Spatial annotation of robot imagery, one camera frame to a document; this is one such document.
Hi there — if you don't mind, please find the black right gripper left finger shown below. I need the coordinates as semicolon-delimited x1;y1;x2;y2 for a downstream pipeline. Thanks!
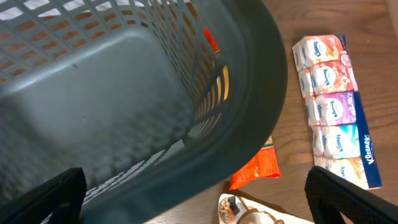
1;167;87;224

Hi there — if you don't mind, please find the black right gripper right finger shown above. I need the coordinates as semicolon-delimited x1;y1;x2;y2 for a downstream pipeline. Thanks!
305;166;397;223

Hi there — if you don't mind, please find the beige cookie bag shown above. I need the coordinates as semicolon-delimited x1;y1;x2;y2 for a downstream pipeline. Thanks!
218;194;312;224

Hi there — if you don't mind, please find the dark grey plastic basket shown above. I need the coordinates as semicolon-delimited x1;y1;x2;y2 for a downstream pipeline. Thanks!
1;0;280;223

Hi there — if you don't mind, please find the colourful tissue multipack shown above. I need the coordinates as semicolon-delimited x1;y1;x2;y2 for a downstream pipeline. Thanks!
292;35;382;190

